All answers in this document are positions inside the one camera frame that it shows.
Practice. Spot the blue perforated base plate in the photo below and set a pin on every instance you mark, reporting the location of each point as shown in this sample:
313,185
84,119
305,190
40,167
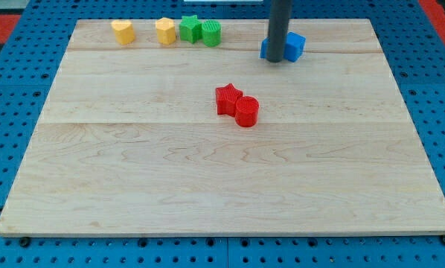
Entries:
30,58

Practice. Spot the light wooden board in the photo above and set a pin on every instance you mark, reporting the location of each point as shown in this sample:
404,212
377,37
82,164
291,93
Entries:
129,142

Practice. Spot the green star block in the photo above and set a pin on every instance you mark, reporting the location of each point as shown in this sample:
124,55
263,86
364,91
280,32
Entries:
190,29

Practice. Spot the green cylinder block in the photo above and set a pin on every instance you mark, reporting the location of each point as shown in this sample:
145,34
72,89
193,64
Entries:
211,33

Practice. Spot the red cylinder block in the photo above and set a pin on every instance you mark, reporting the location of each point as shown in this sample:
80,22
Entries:
246,111

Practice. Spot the red star block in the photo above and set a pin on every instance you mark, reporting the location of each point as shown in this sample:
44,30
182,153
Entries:
226,98

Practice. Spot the blue cube block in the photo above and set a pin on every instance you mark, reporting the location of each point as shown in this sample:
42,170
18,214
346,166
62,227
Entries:
293,47

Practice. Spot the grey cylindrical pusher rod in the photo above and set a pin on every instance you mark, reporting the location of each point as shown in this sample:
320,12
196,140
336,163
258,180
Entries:
279,17

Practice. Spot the yellow hexagon block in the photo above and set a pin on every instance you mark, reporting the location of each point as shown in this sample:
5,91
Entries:
166,31

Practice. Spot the yellow heart block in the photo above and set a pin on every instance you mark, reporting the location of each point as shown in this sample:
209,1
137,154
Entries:
123,31

